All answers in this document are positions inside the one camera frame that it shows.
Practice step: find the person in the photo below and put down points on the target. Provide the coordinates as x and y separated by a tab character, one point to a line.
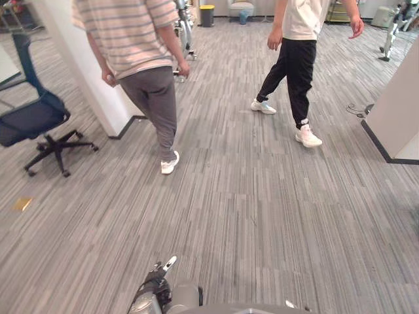
296	65
144	91

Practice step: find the yellow-green metal shelf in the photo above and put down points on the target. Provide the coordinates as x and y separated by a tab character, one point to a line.
338	11

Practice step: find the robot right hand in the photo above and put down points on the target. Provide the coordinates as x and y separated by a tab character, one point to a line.
290	304

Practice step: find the grey bin with yellow lid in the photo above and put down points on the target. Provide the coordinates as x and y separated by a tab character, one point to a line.
207	16

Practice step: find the beige armchair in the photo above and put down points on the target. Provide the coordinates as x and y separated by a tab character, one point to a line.
240	6

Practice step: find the silver robot on wheeled stand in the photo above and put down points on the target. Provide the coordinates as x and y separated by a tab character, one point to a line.
185	32

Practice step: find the robot silver left leg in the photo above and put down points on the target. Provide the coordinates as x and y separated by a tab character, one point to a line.
186	294

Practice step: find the dark blue office chair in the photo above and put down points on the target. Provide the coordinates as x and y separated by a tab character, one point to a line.
32	119

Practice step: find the beige round pouf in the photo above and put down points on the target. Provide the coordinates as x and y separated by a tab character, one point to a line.
383	17

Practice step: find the robot silver left arm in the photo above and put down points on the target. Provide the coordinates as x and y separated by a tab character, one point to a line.
144	302

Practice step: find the silver humanoid robot on stand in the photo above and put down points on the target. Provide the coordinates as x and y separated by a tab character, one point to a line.
391	36

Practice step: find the yellow floor tag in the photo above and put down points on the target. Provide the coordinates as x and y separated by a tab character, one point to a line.
22	204

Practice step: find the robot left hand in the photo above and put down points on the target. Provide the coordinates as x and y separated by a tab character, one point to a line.
157	283

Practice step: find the white desk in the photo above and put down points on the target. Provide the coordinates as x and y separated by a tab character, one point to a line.
6	68

